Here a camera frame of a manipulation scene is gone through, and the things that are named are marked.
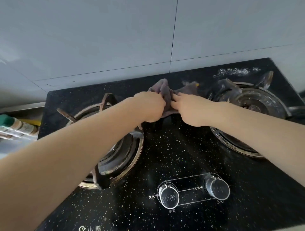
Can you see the white spilled powder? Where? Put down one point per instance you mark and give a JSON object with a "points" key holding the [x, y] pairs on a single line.
{"points": [[234, 72]]}

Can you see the person's left forearm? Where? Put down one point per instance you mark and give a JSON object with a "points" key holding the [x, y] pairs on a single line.
{"points": [[69, 157]]}

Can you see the person's left fingers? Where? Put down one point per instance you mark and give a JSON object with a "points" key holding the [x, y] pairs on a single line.
{"points": [[160, 106]]}

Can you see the striped cloth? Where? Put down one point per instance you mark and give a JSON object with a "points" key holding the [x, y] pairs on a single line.
{"points": [[17, 131]]}

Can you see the person's right hand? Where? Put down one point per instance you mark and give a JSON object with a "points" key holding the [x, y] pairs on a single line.
{"points": [[194, 110]]}

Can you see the green and yellow scouring pad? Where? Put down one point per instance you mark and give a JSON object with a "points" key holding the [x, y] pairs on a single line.
{"points": [[9, 120]]}

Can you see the rusty burner pan support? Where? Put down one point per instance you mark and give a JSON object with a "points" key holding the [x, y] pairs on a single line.
{"points": [[112, 147]]}

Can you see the black speckled gas stove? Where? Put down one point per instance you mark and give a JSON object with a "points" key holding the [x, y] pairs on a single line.
{"points": [[171, 161]]}

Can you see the grey cleaning cloth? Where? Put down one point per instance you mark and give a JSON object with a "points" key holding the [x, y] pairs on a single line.
{"points": [[166, 95]]}

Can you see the silver stove knob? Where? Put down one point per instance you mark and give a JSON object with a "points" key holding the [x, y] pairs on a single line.
{"points": [[217, 188], [169, 196]]}

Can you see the person's right forearm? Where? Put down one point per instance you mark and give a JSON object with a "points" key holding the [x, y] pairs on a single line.
{"points": [[259, 133]]}

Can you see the person's left hand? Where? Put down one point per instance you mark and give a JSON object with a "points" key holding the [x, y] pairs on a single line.
{"points": [[149, 106]]}

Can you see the silver burner pan support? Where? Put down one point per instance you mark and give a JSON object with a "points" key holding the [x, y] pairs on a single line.
{"points": [[252, 111]]}

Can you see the person's right fingers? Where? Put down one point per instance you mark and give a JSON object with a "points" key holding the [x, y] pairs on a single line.
{"points": [[178, 101]]}

